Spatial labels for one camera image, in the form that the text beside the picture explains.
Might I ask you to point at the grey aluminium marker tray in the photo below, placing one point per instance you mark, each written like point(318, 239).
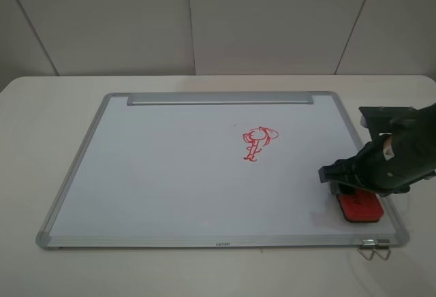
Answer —
point(218, 98)

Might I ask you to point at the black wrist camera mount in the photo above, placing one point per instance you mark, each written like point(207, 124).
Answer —
point(386, 120)

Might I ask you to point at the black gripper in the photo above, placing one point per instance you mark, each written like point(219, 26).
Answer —
point(386, 166)

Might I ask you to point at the metal hanging clip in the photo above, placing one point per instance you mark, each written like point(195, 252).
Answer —
point(382, 249)
point(367, 249)

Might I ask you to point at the red whiteboard eraser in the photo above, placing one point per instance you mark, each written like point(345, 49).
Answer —
point(360, 207)

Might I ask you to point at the white framed whiteboard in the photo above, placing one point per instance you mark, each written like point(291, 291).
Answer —
point(210, 176)

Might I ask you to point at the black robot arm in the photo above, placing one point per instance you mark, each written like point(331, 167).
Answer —
point(422, 133)

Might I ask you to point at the left metal hanging clip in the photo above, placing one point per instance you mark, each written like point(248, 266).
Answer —
point(367, 249)

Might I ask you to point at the right metal hanging clip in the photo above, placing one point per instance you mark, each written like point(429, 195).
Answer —
point(382, 249)

